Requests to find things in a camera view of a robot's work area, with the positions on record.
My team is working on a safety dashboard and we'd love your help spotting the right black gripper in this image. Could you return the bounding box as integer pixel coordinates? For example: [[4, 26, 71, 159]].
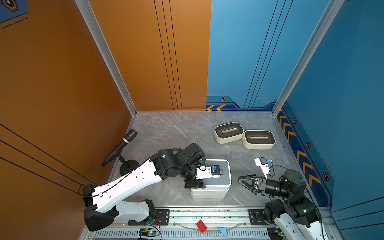
[[238, 174, 293, 201]]

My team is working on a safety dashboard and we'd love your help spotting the grey lid tissue box back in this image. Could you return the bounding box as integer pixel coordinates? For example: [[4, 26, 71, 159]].
[[191, 188, 229, 198]]

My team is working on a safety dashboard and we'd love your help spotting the grey lid tissue box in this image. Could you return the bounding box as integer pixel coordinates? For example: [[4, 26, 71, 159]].
[[202, 159, 232, 190], [192, 196, 225, 201], [191, 188, 229, 198]]

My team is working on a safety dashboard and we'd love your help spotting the grey lid tissue box front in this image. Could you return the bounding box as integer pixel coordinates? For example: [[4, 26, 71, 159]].
[[192, 196, 225, 201]]

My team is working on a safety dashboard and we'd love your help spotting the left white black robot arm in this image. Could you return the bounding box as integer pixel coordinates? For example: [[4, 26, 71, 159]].
[[82, 143, 206, 232]]

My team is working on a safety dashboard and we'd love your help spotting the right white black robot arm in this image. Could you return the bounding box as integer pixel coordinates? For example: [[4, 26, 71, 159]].
[[238, 169, 329, 240]]

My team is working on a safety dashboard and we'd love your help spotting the red plastic block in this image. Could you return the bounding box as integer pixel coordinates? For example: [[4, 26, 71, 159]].
[[196, 220, 208, 234]]

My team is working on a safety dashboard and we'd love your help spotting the dark lid cream box right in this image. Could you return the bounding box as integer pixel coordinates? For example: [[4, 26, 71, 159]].
[[242, 130, 276, 150]]

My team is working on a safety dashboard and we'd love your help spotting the dark lid cream box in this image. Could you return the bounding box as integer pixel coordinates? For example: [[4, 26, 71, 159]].
[[214, 122, 245, 144], [242, 130, 276, 150]]

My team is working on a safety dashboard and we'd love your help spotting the blue triangle piece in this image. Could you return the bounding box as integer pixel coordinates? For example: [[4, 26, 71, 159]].
[[217, 227, 228, 238]]

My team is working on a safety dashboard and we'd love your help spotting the dark lid cream box left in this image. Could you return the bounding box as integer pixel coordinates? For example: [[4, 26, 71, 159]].
[[214, 122, 245, 144]]

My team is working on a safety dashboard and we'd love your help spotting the black microphone on stand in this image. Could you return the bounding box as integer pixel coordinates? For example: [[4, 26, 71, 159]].
[[101, 129, 139, 176]]

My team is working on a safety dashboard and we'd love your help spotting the left green circuit board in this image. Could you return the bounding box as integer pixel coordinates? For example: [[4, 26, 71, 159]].
[[138, 228, 161, 240]]

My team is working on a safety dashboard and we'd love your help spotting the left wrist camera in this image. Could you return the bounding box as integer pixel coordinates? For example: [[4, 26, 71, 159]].
[[196, 165, 224, 180]]

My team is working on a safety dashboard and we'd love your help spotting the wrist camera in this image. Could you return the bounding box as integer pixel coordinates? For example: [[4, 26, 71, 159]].
[[255, 157, 273, 180], [196, 165, 224, 180]]

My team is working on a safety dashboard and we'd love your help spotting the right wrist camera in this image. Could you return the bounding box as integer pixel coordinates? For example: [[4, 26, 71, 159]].
[[255, 157, 273, 180]]

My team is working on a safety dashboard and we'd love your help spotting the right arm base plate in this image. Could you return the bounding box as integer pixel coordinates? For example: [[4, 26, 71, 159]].
[[248, 209, 267, 226]]

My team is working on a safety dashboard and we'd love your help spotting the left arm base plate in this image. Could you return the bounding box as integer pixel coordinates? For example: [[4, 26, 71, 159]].
[[128, 209, 170, 227]]

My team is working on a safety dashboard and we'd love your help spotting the right aluminium corner post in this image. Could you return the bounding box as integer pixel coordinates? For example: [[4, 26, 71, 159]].
[[272, 0, 345, 118]]

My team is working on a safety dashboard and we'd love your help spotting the aluminium corner post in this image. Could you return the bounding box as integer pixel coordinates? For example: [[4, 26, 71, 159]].
[[272, 0, 345, 118], [75, 0, 137, 118]]

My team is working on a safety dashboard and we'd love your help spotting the left aluminium corner post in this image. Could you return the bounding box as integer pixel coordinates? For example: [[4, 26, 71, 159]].
[[75, 0, 137, 118]]

